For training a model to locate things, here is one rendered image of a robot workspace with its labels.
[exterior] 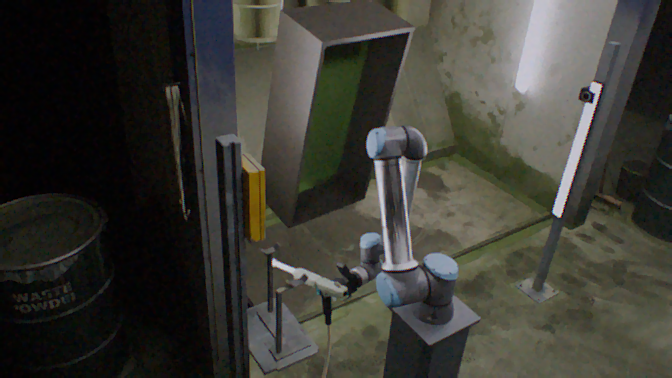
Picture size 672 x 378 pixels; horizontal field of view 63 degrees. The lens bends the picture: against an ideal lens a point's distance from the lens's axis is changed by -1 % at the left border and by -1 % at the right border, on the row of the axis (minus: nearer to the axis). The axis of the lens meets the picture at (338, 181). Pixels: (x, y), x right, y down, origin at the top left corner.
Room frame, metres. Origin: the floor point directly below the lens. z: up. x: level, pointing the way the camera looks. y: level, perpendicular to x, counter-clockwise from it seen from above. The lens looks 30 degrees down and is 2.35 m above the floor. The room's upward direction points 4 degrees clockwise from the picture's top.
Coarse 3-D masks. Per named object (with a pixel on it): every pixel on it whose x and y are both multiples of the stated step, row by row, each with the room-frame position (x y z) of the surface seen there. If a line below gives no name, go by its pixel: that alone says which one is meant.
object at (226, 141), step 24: (216, 144) 1.40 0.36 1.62; (240, 144) 1.39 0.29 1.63; (240, 168) 1.39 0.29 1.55; (240, 192) 1.39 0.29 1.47; (240, 216) 1.39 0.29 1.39; (240, 240) 1.39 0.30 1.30; (240, 264) 1.38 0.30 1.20; (240, 288) 1.39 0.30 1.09; (240, 312) 1.38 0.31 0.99; (240, 336) 1.38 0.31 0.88; (240, 360) 1.37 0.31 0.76
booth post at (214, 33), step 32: (192, 0) 1.84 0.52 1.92; (224, 0) 1.91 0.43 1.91; (192, 32) 1.84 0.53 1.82; (224, 32) 1.90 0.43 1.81; (192, 64) 1.83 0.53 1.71; (224, 64) 1.90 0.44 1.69; (192, 96) 1.83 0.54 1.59; (224, 96) 1.90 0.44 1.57; (192, 128) 1.82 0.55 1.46; (224, 128) 1.89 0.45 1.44; (192, 160) 1.84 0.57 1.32; (192, 192) 1.87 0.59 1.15; (192, 224) 1.90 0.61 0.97; (192, 256) 1.94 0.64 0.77; (224, 320) 1.86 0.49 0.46; (224, 352) 1.86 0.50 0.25
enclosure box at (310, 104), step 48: (288, 48) 2.64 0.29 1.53; (336, 48) 3.01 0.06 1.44; (384, 48) 2.99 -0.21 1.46; (288, 96) 2.64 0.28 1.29; (336, 96) 3.12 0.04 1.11; (384, 96) 2.96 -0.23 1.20; (288, 144) 2.63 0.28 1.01; (336, 144) 3.24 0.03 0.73; (288, 192) 2.63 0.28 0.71; (336, 192) 3.03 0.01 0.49
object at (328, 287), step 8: (280, 264) 2.01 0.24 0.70; (296, 272) 1.91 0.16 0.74; (312, 280) 1.84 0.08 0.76; (320, 280) 1.83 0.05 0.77; (328, 280) 1.83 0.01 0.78; (320, 288) 1.80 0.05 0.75; (328, 288) 1.77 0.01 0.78; (336, 288) 1.75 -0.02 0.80; (344, 288) 1.75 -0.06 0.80; (328, 296) 1.78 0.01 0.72; (336, 296) 1.74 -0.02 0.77; (344, 296) 1.74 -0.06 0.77; (328, 304) 1.78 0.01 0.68; (328, 312) 1.77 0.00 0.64; (328, 320) 1.77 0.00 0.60
